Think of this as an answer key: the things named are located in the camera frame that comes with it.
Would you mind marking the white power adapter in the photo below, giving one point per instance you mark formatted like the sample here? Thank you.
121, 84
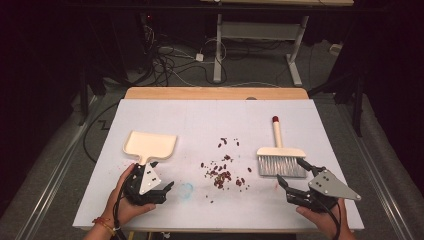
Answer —
199, 57

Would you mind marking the white foam board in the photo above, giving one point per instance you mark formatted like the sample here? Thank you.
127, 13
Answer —
200, 120

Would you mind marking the scatter of red beans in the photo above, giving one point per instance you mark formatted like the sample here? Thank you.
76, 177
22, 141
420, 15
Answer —
220, 180

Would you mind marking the person's left hand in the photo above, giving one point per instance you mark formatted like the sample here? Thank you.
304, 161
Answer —
116, 208

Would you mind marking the white desk frame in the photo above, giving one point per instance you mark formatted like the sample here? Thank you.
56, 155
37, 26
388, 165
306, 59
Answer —
260, 30

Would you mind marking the metal floor rail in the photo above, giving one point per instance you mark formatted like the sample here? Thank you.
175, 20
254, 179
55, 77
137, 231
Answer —
380, 186
50, 176

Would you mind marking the grey table grommet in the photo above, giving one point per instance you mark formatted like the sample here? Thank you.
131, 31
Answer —
251, 98

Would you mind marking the cream hand brush red cap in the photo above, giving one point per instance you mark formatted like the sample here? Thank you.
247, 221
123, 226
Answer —
280, 152

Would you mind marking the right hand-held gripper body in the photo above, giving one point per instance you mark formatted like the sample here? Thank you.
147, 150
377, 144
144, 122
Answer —
330, 186

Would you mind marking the black metal stand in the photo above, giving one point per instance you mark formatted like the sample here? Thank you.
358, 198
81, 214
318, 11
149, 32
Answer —
358, 100
83, 100

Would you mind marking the wooden table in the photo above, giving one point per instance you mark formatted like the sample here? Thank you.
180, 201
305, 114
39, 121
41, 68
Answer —
216, 93

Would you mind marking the beige box on floor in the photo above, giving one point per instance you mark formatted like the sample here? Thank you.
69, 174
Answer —
336, 49

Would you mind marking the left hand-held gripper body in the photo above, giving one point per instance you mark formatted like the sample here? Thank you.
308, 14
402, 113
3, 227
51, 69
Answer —
149, 180

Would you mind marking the cream plastic dustpan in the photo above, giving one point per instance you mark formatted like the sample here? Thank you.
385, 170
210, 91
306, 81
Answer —
150, 145

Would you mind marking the person's right hand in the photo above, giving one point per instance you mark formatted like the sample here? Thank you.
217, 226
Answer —
328, 221

